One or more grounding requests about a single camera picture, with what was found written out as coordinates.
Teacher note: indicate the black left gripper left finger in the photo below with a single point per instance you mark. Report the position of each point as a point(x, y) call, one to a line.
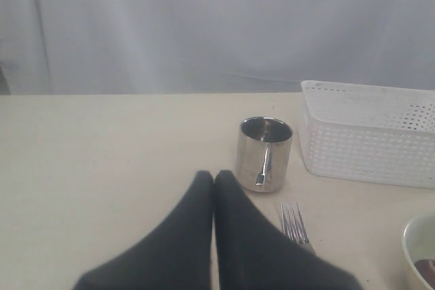
point(174, 255)

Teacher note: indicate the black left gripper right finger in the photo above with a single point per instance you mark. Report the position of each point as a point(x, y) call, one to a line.
point(253, 254)

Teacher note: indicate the silver fork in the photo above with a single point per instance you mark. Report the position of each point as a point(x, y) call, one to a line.
point(293, 225)

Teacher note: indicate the stainless steel cup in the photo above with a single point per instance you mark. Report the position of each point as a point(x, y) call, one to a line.
point(263, 152)

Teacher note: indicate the white ceramic bowl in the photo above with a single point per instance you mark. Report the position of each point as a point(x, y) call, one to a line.
point(418, 243)

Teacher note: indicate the dark wooden spoon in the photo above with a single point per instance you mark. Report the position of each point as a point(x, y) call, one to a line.
point(426, 267)

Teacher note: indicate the white perforated plastic basket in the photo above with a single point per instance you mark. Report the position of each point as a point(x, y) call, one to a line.
point(374, 134)

